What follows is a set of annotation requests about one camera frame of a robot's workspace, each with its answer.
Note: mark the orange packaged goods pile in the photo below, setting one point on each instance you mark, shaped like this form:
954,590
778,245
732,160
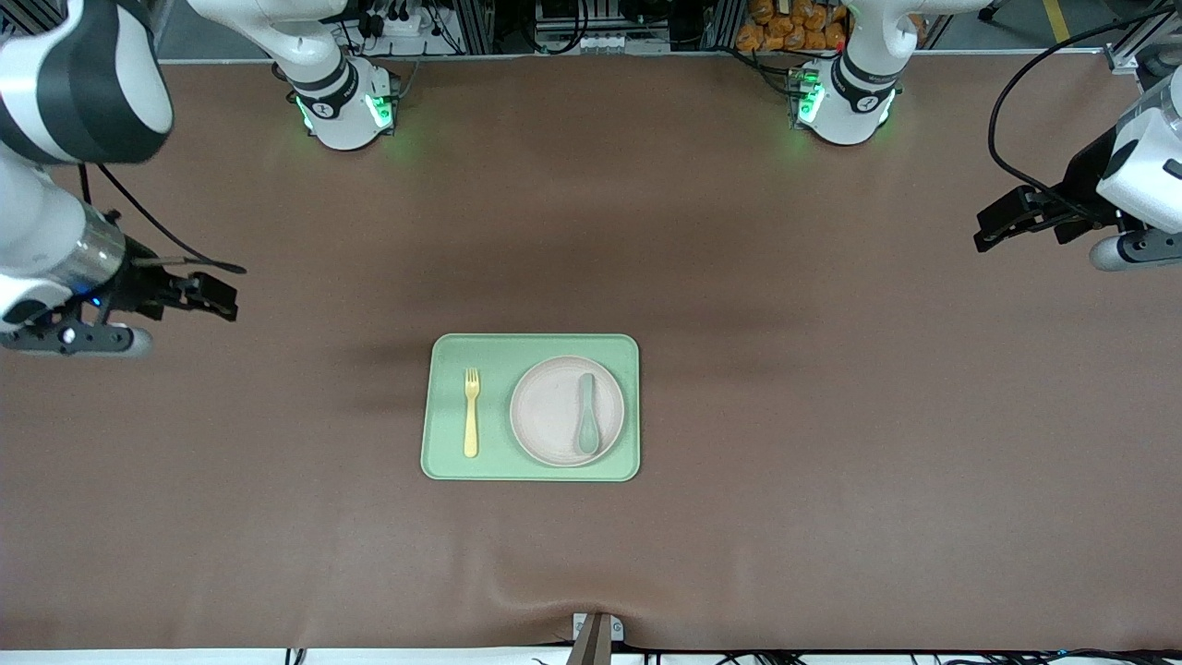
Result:
790,23

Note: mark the green plastic spoon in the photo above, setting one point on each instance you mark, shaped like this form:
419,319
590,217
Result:
587,420

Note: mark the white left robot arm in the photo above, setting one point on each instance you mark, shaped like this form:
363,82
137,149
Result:
854,102

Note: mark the metal table edge clamp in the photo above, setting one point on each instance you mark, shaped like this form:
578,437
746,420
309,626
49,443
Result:
596,639

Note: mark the light green rectangular tray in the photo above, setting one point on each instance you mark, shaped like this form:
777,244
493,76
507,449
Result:
494,416

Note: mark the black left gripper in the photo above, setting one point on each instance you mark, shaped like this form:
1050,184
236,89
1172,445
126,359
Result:
1082,185

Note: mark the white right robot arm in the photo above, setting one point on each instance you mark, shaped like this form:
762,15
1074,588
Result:
55,231

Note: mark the yellow plastic fork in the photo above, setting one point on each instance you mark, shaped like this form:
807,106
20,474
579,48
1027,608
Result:
471,416

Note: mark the round beige plate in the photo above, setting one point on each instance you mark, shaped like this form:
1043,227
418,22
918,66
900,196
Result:
549,411

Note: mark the brown table cover mat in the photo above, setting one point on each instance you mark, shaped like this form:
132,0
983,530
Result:
831,416

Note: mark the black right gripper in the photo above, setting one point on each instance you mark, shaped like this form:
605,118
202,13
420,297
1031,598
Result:
140,284

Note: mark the white power strip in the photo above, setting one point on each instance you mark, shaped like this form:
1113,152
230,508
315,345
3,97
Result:
406,20

